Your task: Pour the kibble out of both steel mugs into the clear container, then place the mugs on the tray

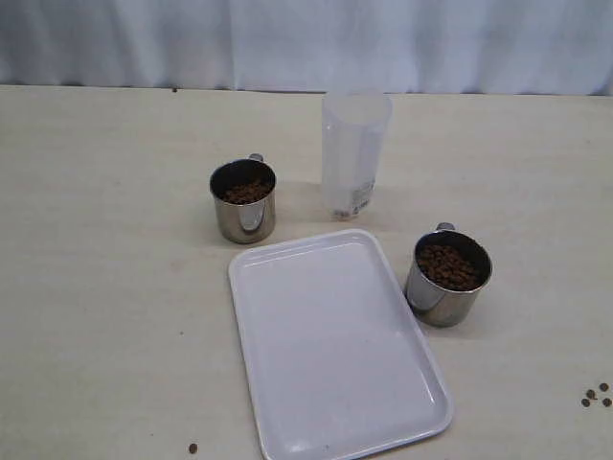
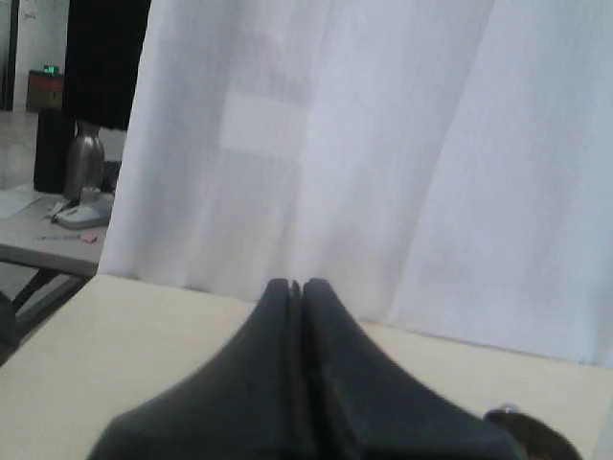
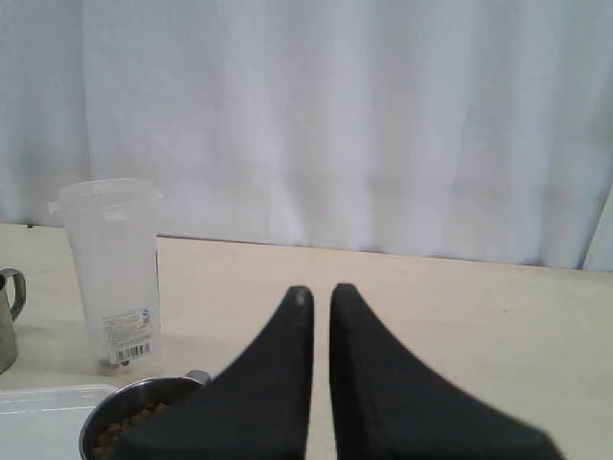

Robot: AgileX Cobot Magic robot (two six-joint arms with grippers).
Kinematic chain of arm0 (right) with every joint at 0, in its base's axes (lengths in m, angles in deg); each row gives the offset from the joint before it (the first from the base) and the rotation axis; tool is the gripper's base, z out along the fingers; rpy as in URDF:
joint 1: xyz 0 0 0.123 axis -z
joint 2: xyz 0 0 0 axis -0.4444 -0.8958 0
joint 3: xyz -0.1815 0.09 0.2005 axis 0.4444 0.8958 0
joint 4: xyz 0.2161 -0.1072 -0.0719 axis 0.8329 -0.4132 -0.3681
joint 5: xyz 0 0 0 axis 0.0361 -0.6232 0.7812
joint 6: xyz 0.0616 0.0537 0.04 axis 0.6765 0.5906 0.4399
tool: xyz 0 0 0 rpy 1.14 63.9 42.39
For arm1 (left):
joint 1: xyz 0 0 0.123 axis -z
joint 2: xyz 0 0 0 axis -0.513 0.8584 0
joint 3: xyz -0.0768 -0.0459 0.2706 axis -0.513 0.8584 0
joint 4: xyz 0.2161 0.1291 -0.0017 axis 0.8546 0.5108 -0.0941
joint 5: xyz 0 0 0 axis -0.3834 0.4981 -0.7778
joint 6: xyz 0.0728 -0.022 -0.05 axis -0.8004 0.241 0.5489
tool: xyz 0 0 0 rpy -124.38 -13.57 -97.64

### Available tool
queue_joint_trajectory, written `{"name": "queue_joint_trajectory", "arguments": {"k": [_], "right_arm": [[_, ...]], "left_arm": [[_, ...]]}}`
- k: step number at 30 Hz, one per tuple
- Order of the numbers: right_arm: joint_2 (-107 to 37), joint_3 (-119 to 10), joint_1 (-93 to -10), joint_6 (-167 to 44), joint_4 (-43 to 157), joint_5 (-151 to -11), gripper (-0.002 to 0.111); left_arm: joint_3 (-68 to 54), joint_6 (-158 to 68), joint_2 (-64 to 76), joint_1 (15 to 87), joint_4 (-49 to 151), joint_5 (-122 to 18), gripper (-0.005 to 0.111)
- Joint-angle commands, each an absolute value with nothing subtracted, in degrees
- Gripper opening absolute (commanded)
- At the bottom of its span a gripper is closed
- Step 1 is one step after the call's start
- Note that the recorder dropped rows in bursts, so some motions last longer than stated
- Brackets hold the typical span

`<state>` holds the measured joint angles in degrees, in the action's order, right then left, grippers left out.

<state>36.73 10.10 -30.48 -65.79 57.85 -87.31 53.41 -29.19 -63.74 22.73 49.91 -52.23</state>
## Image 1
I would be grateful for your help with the white curtain backdrop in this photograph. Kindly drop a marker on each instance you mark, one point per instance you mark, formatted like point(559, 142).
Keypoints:
point(509, 47)

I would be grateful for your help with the white plastic tray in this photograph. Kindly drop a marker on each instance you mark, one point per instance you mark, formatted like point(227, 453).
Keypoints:
point(336, 363)

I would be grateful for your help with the tall translucent plastic container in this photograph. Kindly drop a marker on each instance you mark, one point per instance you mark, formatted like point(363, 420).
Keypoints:
point(354, 126)

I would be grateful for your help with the right steel mug with kibble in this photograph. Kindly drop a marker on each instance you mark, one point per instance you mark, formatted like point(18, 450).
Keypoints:
point(448, 271)

